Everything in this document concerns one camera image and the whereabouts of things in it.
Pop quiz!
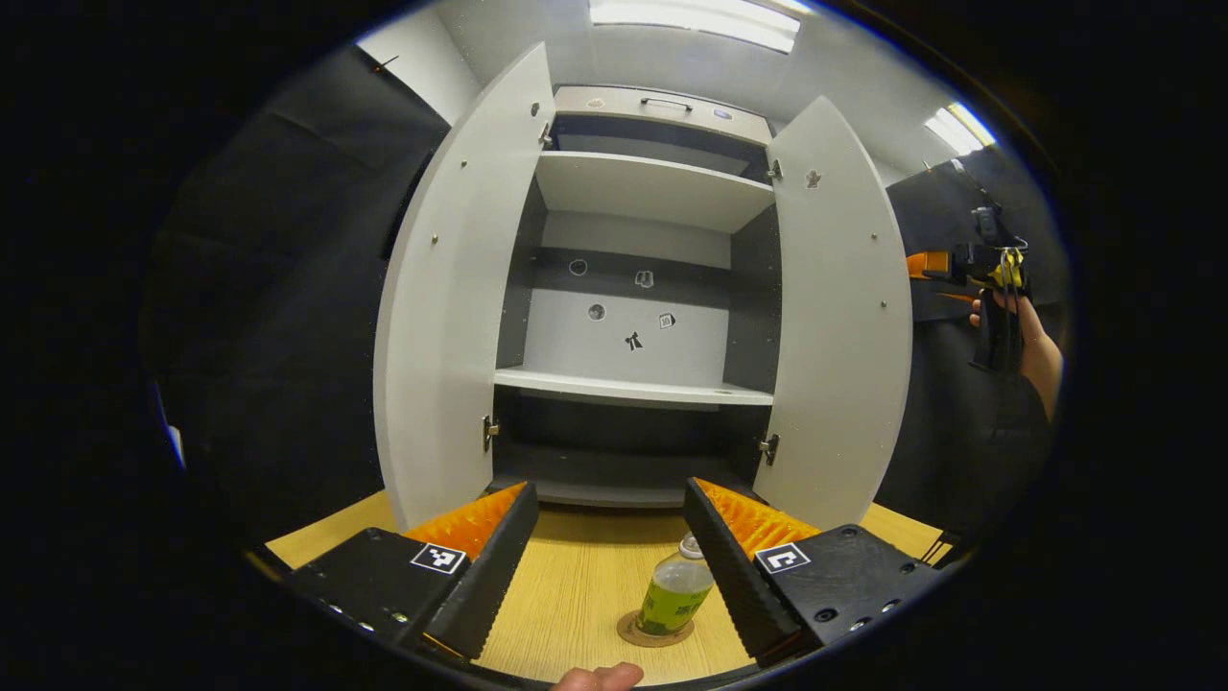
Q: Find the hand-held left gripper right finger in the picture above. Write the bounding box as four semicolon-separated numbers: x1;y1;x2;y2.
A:
683;477;946;670

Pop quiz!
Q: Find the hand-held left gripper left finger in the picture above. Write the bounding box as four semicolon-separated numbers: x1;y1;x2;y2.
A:
278;480;540;663

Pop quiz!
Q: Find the green label drink bottle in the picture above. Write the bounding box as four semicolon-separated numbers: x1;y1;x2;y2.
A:
635;534;716;637

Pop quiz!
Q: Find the round brown coaster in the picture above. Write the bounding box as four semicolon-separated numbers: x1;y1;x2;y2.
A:
617;610;696;649

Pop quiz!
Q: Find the white cabinet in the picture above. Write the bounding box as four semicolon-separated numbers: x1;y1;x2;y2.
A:
484;84;783;510

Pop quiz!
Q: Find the white cabinet drawer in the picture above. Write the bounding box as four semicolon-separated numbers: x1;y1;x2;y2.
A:
554;84;774;145

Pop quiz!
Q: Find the ceiling light panel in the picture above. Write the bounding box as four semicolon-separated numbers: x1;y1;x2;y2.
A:
926;101;997;156
588;0;802;54

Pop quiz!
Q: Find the computer monitor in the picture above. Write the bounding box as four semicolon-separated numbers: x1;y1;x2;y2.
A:
156;384;186;471

